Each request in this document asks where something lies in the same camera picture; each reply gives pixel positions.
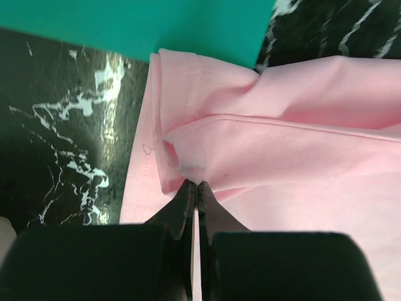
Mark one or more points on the pink t shirt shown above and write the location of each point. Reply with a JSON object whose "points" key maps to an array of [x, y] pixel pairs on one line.
{"points": [[308, 146]]}

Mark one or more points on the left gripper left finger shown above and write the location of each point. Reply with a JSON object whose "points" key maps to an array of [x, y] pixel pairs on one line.
{"points": [[148, 261]]}

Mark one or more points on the black marble pattern mat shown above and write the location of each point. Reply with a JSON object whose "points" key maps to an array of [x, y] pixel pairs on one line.
{"points": [[68, 113]]}

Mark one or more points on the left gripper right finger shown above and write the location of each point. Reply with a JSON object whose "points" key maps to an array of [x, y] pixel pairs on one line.
{"points": [[239, 264]]}

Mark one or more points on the green cutting mat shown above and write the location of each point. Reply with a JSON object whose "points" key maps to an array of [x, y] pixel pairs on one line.
{"points": [[231, 31]]}

